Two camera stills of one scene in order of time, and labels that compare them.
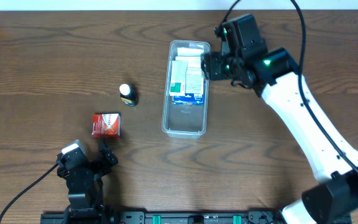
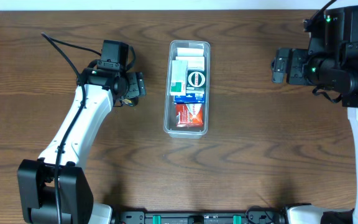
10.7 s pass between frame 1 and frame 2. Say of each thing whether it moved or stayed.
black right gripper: moved
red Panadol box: moved
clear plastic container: stayed
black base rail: stayed
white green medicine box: stayed
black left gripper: moved
